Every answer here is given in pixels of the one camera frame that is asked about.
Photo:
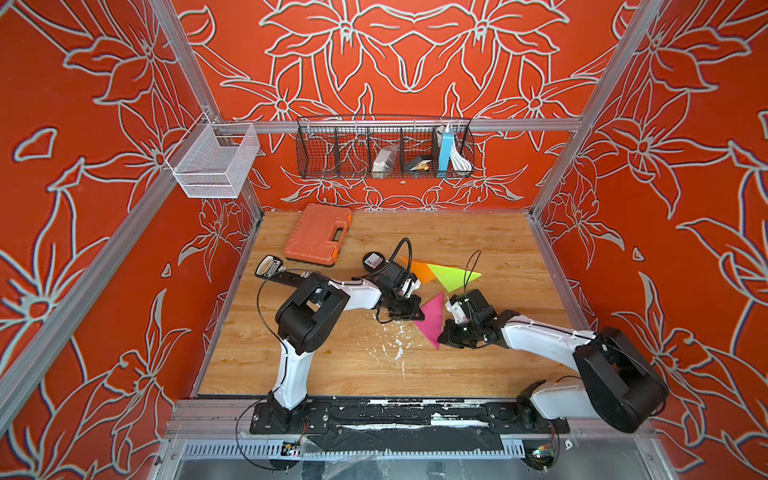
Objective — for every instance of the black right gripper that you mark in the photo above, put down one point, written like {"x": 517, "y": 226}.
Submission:
{"x": 448, "y": 336}

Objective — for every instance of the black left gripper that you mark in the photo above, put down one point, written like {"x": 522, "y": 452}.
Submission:
{"x": 414, "y": 305}

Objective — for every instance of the pink square paper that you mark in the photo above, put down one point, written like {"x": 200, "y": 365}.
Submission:
{"x": 432, "y": 325}

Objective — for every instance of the orange square paper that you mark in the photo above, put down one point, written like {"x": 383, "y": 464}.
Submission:
{"x": 422, "y": 271}

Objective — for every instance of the green square paper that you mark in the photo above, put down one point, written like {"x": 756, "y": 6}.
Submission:
{"x": 453, "y": 278}

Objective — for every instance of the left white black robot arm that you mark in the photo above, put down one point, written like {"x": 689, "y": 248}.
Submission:
{"x": 307, "y": 318}

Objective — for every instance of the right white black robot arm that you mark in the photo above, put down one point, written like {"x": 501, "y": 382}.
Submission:
{"x": 613, "y": 382}

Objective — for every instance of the black round tape disc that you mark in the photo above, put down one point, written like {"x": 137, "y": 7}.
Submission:
{"x": 373, "y": 261}

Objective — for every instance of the orange plastic tool case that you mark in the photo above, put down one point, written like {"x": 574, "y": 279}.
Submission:
{"x": 318, "y": 234}

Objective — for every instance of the black small box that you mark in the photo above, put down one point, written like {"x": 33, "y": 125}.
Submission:
{"x": 417, "y": 165}

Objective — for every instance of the clear plastic bag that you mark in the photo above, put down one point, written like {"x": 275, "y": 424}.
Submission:
{"x": 384, "y": 162}

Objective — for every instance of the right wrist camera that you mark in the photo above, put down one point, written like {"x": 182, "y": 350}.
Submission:
{"x": 470, "y": 308}

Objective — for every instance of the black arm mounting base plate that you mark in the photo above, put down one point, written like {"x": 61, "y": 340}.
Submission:
{"x": 319, "y": 415}

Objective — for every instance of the black wire wall basket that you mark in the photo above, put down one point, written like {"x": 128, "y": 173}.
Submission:
{"x": 330, "y": 147}

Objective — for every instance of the clear plastic wall bin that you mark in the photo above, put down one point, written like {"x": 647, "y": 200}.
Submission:
{"x": 212, "y": 165}

